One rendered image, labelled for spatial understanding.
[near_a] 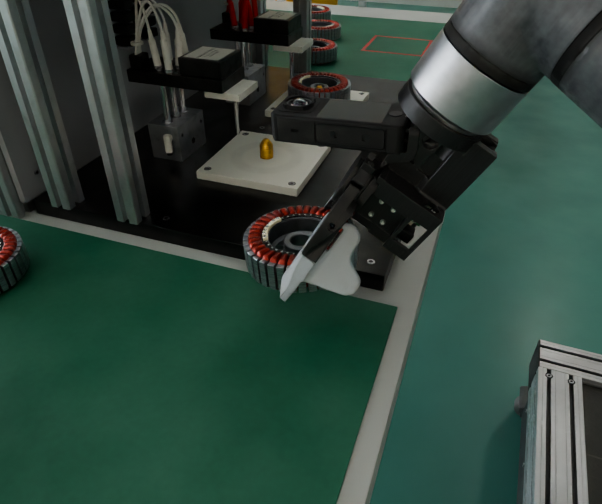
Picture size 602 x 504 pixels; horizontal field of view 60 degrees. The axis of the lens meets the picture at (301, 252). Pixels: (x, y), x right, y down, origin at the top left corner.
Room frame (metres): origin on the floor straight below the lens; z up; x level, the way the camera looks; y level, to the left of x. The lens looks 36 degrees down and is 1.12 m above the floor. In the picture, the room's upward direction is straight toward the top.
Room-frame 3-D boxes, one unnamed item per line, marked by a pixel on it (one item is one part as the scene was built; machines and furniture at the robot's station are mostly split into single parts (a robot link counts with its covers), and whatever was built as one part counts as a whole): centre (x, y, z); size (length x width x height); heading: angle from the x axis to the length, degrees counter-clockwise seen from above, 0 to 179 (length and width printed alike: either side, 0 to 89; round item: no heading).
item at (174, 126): (0.74, 0.19, 0.80); 0.08 x 0.05 x 0.06; 160
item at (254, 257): (0.42, 0.00, 0.82); 0.11 x 0.11 x 0.04
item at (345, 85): (0.92, -0.03, 0.80); 0.11 x 0.11 x 0.04
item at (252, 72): (0.97, 0.10, 0.80); 0.08 x 0.05 x 0.06; 160
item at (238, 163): (0.69, 0.05, 0.78); 0.15 x 0.15 x 0.01; 70
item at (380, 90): (0.81, 0.02, 0.76); 0.64 x 0.47 x 0.02; 160
